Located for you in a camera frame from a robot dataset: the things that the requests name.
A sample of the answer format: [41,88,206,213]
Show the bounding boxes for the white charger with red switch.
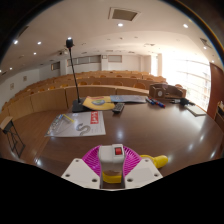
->
[98,143,125,173]

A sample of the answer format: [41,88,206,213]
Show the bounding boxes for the black remote control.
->
[111,102,126,114]

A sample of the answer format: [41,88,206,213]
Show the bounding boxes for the white notebook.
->
[184,104,208,117]

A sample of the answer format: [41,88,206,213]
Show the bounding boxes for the blue booklet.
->
[109,94,148,104]

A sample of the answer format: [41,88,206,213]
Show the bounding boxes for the small black-legged stand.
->
[0,115,27,158]

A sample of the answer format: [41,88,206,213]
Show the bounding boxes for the wooden desk organizer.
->
[148,82,188,100]

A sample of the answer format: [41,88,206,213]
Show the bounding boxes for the red marker pen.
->
[152,97,166,109]

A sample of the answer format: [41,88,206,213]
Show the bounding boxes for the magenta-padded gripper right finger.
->
[123,146,164,190]

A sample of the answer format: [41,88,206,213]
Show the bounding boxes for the ceiling spotlights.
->
[0,21,214,74]

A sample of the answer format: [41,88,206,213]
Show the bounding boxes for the black desk device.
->
[169,97,196,107]

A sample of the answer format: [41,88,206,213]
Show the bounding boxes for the large bright window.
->
[161,51,212,111]

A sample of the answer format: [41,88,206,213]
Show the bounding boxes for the wooden shelf unit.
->
[214,100,224,134]

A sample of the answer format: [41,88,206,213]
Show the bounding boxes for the white magazine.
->
[44,110,107,138]

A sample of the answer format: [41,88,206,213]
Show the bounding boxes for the ceiling air vent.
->
[108,7,141,22]
[199,37,213,48]
[18,25,30,38]

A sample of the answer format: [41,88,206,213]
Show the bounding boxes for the black gooseneck desk microphone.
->
[65,37,88,113]

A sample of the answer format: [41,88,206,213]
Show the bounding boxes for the rows of wooden auditorium seats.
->
[0,69,168,124]

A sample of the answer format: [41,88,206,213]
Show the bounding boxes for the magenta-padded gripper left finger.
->
[61,145,102,190]

